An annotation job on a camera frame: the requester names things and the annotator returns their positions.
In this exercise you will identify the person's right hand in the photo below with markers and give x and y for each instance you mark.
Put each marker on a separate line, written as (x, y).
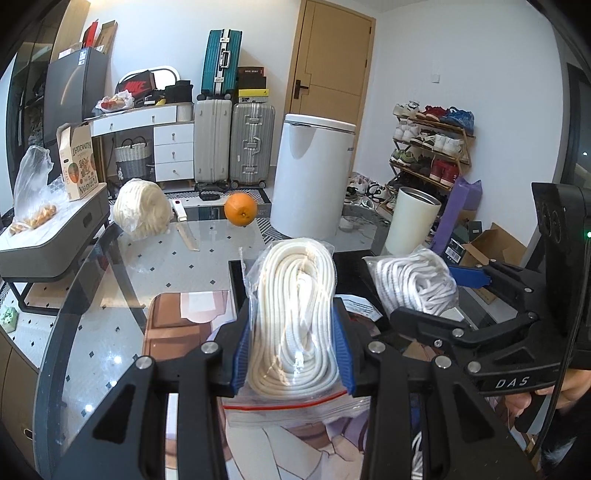
(575, 385)

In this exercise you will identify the clear plastic snack bag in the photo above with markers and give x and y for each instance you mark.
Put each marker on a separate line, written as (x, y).
(32, 195)

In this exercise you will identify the cream tumbler cup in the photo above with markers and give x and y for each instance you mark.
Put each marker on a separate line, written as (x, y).
(413, 216)

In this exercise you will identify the white suitcase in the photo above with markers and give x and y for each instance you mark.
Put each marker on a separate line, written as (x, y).
(212, 121)

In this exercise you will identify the white medicine packet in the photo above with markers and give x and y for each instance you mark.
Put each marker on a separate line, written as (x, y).
(360, 306)

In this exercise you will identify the white desk with drawers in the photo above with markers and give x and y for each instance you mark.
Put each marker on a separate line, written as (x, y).
(168, 131)

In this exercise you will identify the teal suitcase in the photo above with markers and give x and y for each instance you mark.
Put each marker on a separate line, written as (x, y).
(220, 75)

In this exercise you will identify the dark grey mini fridge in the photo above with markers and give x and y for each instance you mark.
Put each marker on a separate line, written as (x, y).
(74, 84)

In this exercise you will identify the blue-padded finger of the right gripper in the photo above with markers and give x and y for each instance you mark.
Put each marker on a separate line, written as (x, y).
(427, 329)
(496, 277)

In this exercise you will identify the white cylindrical appliance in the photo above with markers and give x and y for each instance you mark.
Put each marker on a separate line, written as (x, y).
(312, 174)

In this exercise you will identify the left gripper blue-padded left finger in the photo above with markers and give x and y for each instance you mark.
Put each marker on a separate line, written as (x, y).
(124, 437)

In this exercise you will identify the wooden shoe rack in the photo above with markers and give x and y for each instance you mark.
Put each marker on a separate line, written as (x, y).
(432, 143)

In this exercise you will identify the anime print table mat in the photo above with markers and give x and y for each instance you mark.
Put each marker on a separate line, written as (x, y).
(324, 440)

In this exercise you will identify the bagged cream yarn ball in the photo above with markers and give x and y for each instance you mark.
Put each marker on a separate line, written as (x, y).
(142, 210)

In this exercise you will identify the woven laundry basket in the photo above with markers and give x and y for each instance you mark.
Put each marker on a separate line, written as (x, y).
(133, 159)

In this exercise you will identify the fruit carton box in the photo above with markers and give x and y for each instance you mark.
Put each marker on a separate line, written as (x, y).
(78, 167)

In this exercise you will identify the grey side table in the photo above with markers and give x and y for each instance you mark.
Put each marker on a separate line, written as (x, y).
(50, 252)

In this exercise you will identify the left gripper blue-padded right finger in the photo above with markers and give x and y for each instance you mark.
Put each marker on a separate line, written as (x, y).
(462, 438)

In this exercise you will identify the silver suitcase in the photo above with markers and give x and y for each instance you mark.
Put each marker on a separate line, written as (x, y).
(251, 143)

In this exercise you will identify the orange fruit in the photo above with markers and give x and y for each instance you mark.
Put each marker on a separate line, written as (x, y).
(240, 209)

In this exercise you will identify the black cardboard box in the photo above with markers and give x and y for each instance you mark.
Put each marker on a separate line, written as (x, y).
(353, 278)

